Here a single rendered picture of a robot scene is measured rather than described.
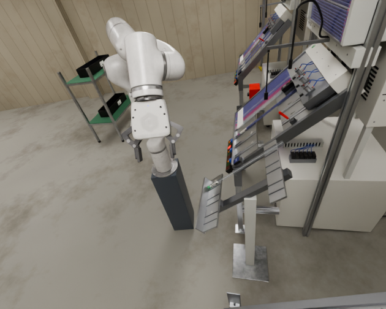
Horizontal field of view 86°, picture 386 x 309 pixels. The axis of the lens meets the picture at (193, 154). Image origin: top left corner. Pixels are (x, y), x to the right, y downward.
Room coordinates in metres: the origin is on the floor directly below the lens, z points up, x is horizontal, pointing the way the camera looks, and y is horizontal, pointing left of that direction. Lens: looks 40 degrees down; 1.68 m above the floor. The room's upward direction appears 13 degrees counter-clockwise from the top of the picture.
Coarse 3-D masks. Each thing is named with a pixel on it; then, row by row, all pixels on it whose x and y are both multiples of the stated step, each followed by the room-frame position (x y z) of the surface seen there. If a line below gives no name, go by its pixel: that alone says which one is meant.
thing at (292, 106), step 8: (304, 56) 1.38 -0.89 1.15; (296, 64) 1.39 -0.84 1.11; (304, 64) 1.29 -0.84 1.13; (280, 96) 1.20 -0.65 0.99; (296, 96) 1.06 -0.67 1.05; (280, 104) 1.12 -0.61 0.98; (288, 104) 1.05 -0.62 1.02; (296, 104) 0.99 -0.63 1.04; (288, 112) 0.98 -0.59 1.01; (296, 112) 0.92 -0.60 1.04; (304, 112) 0.87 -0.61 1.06; (288, 120) 0.92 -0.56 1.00
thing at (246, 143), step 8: (240, 128) 1.29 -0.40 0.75; (256, 128) 1.12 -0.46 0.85; (240, 136) 1.20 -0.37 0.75; (248, 136) 1.11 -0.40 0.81; (256, 136) 1.03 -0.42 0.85; (240, 144) 1.10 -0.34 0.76; (248, 144) 1.03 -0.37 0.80; (256, 144) 0.96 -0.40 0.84; (240, 152) 1.02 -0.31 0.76; (248, 152) 0.96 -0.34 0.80
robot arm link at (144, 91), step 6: (132, 90) 0.53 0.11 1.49; (138, 90) 0.52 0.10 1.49; (144, 90) 0.51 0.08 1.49; (150, 90) 0.52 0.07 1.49; (156, 90) 0.52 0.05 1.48; (162, 90) 0.55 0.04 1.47; (132, 96) 0.53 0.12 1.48; (138, 96) 0.52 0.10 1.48; (144, 96) 0.52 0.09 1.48; (150, 96) 0.52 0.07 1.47; (156, 96) 0.52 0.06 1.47; (162, 96) 0.54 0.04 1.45
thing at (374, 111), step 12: (384, 48) 0.81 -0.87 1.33; (384, 60) 0.78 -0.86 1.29; (372, 72) 0.83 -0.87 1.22; (384, 72) 0.75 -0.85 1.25; (372, 84) 0.80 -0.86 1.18; (384, 84) 0.72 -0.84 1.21; (360, 96) 0.85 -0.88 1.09; (372, 96) 0.77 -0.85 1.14; (384, 96) 0.72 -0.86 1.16; (360, 108) 0.82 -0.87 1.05; (372, 108) 0.73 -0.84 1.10; (384, 108) 0.71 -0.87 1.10; (372, 120) 0.72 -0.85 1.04; (384, 120) 0.70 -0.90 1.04; (360, 132) 0.76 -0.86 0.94; (360, 144) 0.73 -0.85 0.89; (348, 168) 0.73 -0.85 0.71; (384, 216) 0.73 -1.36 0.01
